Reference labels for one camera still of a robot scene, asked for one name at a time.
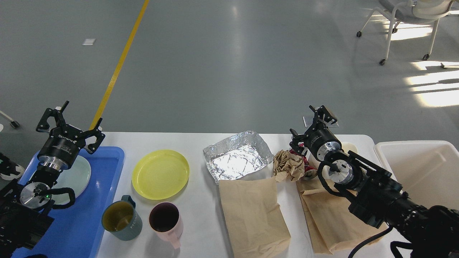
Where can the white office chair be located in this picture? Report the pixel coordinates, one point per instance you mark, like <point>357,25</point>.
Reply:
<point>417,12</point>

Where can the brown paper bag right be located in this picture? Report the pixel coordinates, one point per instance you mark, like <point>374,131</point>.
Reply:
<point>331,226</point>

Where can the pink mug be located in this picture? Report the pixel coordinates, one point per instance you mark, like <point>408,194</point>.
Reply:
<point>165,220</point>

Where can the aluminium foil tray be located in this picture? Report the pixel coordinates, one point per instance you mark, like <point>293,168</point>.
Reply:
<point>237,156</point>

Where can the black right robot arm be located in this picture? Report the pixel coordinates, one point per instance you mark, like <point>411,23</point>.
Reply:
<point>375,197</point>

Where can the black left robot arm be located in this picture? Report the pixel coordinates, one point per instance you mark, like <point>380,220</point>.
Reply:
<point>25,208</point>

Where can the flat brown paper bag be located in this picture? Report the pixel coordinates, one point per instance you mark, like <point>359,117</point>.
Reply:
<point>253,218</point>

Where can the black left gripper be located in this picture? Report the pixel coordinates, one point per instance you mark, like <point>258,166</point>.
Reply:
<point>62,144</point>

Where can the white plastic bin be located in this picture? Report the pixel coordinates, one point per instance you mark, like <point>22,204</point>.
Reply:
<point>427,169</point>

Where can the chair caster leg left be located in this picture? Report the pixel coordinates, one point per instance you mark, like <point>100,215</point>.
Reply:
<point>13,123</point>

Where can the teal mug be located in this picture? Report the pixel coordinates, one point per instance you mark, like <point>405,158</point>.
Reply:
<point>122,220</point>

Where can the crumpled brown paper ball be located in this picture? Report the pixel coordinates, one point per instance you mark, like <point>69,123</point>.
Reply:
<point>288,166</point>

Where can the crushed red can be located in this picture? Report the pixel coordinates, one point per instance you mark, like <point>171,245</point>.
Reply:
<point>310,171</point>

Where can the black white sneaker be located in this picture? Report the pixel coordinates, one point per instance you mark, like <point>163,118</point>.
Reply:
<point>10,170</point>

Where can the blue plastic tray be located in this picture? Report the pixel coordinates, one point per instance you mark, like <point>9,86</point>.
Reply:
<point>76,232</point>

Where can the yellow plastic plate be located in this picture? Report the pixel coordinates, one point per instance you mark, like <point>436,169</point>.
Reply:
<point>160,174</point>

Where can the white paper cup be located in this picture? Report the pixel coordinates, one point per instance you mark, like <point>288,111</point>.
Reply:
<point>348,146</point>

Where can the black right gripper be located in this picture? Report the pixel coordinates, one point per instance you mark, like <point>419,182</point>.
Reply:
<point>319,140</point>

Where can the pale green plate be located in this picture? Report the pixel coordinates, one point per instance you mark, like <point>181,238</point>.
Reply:
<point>76,178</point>

